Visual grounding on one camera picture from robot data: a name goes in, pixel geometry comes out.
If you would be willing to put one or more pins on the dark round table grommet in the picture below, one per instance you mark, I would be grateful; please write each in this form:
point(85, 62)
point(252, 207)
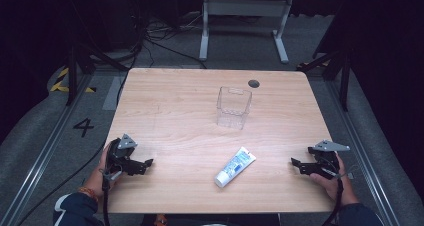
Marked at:
point(253, 83)

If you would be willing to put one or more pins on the white metal desk frame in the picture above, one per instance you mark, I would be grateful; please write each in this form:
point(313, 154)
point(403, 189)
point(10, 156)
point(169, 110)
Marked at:
point(245, 7)

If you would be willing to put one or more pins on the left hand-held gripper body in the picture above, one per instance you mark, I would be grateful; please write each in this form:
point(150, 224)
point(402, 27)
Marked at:
point(120, 156)

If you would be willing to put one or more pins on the black metal stand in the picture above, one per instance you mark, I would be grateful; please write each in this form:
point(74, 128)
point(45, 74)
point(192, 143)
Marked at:
point(80, 69)
point(336, 69)

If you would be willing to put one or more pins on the yellow and black floor tape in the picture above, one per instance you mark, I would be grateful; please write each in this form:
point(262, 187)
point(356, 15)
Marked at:
point(61, 82)

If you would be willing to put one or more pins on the white and blue toothpaste tube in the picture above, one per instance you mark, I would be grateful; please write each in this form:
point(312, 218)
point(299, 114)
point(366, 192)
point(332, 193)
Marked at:
point(235, 167)

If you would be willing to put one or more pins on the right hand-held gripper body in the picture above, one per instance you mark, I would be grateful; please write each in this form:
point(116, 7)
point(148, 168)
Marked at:
point(326, 159)

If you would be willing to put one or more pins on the person's left hand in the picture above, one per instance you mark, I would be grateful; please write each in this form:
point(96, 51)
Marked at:
point(97, 176)

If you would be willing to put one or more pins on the person's right hand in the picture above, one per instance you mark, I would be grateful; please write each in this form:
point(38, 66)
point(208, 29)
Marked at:
point(336, 186)

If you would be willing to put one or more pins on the clear plastic container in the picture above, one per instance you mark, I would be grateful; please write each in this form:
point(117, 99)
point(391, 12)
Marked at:
point(234, 107)

